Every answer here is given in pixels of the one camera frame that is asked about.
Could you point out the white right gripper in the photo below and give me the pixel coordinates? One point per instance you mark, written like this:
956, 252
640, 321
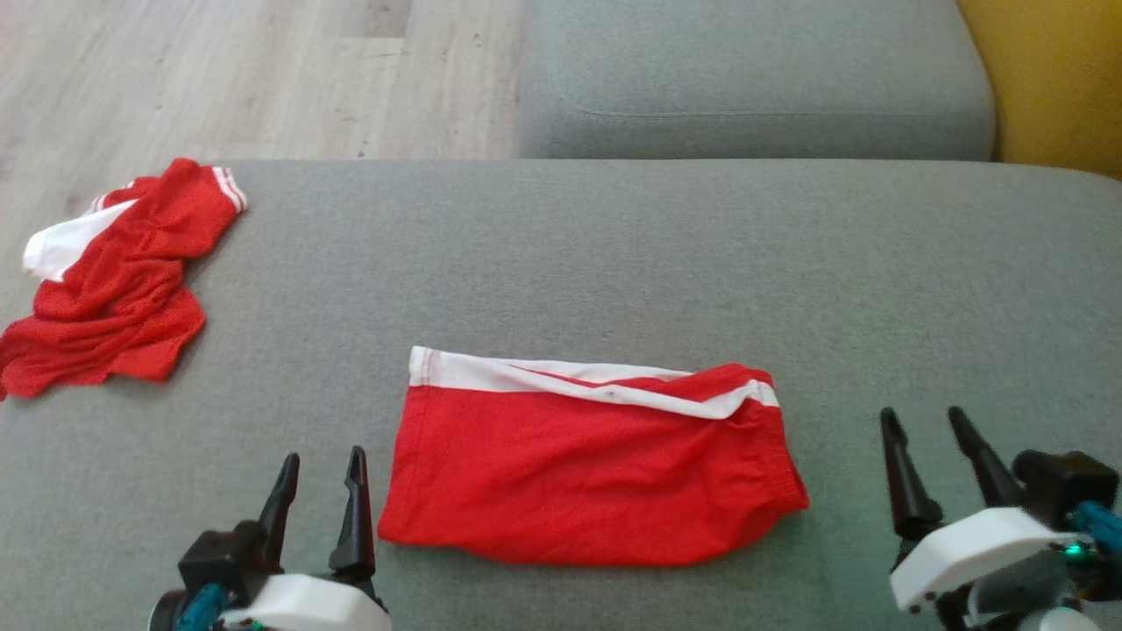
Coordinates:
973, 552

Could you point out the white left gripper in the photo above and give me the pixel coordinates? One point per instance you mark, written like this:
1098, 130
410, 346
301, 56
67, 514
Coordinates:
307, 609

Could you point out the red shorts white waistband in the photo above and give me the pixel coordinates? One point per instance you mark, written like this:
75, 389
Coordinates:
570, 473

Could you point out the red shirt white sleeves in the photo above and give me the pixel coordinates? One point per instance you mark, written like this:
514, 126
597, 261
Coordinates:
114, 298

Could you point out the yellow sofa backrest cushion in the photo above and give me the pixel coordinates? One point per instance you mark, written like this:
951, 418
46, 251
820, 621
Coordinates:
1052, 79

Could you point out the grey sofa seat cushion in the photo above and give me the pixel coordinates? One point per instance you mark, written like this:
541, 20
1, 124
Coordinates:
745, 70

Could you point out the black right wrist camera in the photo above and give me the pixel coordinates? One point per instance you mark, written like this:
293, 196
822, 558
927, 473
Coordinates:
1065, 482

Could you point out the blue left camera connector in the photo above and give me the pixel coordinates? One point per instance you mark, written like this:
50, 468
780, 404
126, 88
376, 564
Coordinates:
203, 606

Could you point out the blue camera connector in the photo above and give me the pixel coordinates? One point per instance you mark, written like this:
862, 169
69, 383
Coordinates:
203, 606
1103, 524

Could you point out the blue right camera connector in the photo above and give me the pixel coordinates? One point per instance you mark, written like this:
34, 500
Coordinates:
1103, 524

